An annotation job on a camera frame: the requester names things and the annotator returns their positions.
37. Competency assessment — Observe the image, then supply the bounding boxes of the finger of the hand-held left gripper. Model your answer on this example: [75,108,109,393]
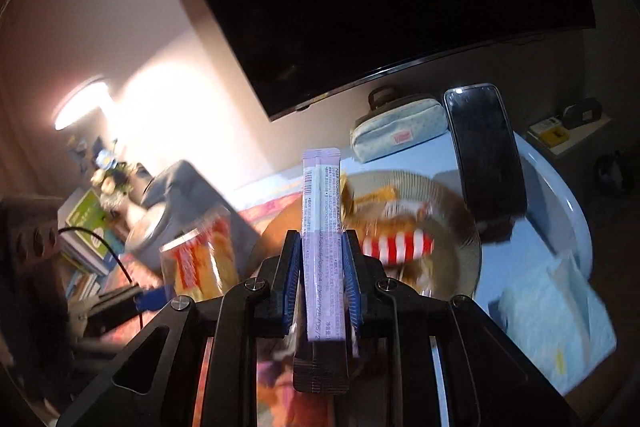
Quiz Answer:
[67,283,170,333]

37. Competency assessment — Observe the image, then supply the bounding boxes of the black cable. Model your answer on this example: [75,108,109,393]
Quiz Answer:
[56,227,146,328]

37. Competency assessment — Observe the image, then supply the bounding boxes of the black monitor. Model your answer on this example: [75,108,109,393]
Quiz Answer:
[160,0,598,122]

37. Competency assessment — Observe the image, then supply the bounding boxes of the dark purple snack bag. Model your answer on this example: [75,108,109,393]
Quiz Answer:
[292,148,362,394]

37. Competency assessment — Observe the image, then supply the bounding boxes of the pale dotted pencil case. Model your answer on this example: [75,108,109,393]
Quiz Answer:
[350,87,448,164]

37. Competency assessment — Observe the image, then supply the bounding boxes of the small black device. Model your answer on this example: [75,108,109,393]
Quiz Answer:
[562,98,603,128]

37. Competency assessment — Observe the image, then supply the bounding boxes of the black smartphone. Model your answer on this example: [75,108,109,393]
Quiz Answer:
[443,83,528,223]

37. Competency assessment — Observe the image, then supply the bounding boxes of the green book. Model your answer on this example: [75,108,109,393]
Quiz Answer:
[59,189,113,253]

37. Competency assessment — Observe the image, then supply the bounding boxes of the floral tablecloth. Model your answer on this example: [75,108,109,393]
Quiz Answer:
[95,194,361,427]

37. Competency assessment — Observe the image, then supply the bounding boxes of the orange rice cake pack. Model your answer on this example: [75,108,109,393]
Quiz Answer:
[159,213,241,305]

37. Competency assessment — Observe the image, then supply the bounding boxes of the white tissue pack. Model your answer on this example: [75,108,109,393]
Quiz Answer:
[492,252,618,398]

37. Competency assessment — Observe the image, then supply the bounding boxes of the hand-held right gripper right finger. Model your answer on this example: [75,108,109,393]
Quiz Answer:
[342,229,581,427]

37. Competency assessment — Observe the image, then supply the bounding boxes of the red striped bread bag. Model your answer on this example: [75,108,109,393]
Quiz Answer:
[361,227,435,265]

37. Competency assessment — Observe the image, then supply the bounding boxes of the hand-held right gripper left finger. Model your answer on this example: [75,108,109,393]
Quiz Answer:
[55,229,306,427]

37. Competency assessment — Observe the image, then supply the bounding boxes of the small yellow box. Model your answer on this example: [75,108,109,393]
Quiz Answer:
[527,117,568,148]

